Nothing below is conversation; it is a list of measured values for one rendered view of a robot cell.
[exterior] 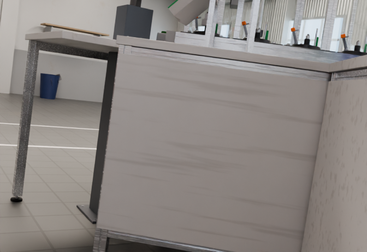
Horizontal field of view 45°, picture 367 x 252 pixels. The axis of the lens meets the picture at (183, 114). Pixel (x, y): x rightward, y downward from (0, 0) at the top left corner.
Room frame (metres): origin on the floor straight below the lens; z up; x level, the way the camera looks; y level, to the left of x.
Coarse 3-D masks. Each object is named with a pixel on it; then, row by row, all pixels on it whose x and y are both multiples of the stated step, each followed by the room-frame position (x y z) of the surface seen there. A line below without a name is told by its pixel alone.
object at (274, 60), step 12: (120, 36) 1.56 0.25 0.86; (144, 48) 1.60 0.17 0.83; (156, 48) 1.55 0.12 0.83; (168, 48) 1.54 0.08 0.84; (180, 48) 1.54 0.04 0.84; (192, 48) 1.54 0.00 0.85; (204, 48) 1.53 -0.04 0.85; (216, 48) 1.53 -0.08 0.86; (240, 60) 1.52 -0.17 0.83; (252, 60) 1.52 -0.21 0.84; (264, 60) 1.51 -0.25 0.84; (276, 60) 1.51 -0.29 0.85; (288, 60) 1.51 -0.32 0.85; (300, 60) 1.50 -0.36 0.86; (324, 72) 1.53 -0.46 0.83
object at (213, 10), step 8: (256, 0) 1.73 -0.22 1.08; (216, 8) 2.08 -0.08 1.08; (256, 8) 1.74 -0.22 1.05; (208, 16) 1.75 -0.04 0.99; (216, 16) 2.07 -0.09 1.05; (256, 16) 1.73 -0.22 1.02; (208, 24) 1.75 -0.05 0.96; (256, 24) 1.73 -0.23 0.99; (208, 32) 1.75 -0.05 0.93; (248, 32) 2.06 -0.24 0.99; (208, 40) 1.75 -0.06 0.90; (248, 40) 1.74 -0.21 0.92; (248, 48) 1.73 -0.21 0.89
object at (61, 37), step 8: (48, 32) 1.87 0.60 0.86; (56, 32) 1.75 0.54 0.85; (64, 32) 1.69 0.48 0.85; (72, 32) 1.70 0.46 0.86; (40, 40) 2.15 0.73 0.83; (48, 40) 2.04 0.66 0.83; (56, 40) 1.94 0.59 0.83; (64, 40) 1.84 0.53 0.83; (72, 40) 1.76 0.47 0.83; (80, 40) 1.72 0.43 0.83; (88, 40) 1.74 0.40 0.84; (96, 40) 1.75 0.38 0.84; (104, 40) 1.77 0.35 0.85; (112, 40) 1.78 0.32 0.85; (80, 48) 2.39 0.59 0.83; (88, 48) 2.25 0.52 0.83; (96, 48) 2.13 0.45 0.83; (104, 48) 2.02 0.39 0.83; (112, 48) 1.92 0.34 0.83
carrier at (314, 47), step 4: (316, 28) 2.18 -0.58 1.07; (316, 32) 2.18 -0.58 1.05; (308, 36) 2.23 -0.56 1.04; (316, 36) 2.18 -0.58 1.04; (304, 40) 2.24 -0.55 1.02; (308, 40) 2.22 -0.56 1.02; (316, 40) 2.21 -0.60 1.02; (292, 44) 2.24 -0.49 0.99; (296, 44) 2.20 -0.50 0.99; (300, 44) 2.18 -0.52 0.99; (304, 44) 2.17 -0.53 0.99; (308, 44) 2.23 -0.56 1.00; (316, 44) 2.21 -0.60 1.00; (308, 48) 2.12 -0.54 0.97; (312, 48) 2.17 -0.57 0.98; (316, 48) 2.18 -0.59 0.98; (320, 48) 2.20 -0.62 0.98
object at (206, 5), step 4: (208, 0) 1.98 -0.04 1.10; (204, 4) 1.99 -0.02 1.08; (208, 4) 2.03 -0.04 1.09; (200, 8) 2.01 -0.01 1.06; (204, 8) 2.04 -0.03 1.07; (196, 12) 2.01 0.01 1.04; (200, 12) 2.05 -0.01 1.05; (188, 16) 2.00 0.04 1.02; (192, 16) 2.03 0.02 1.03; (196, 16) 2.07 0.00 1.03; (180, 20) 1.97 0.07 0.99; (184, 20) 2.01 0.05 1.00; (188, 20) 2.04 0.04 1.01; (192, 20) 2.08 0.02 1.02; (184, 24) 2.05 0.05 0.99
